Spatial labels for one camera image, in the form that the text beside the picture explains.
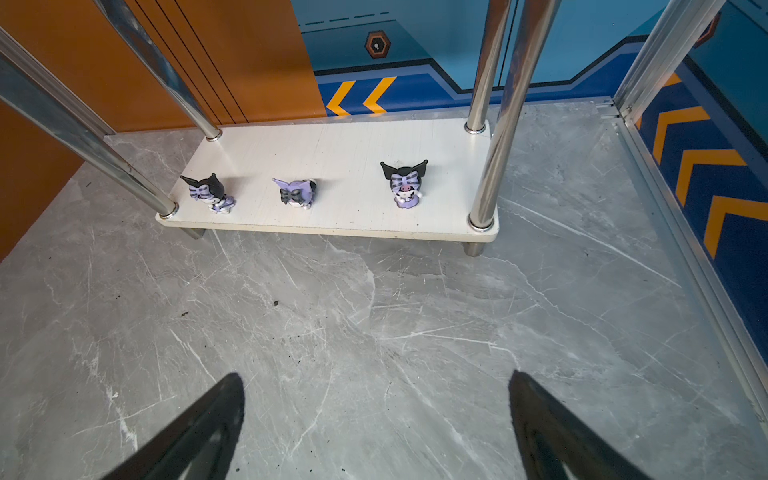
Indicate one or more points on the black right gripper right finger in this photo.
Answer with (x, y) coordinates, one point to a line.
(554, 443)

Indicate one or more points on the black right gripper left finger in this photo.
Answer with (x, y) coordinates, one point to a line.
(199, 444)

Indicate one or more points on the black purple figurine toy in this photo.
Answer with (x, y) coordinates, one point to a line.
(405, 183)

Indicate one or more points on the white two-tier shelf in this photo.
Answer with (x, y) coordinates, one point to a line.
(342, 155)

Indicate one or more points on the aluminium corner post right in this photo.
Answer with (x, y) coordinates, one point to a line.
(679, 27)

